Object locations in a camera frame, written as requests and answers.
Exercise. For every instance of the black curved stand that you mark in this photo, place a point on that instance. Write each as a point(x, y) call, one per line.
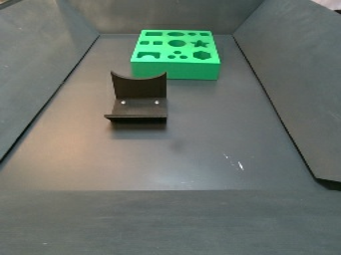
point(140, 98)

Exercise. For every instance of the green shape sorter block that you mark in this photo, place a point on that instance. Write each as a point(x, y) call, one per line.
point(183, 53)

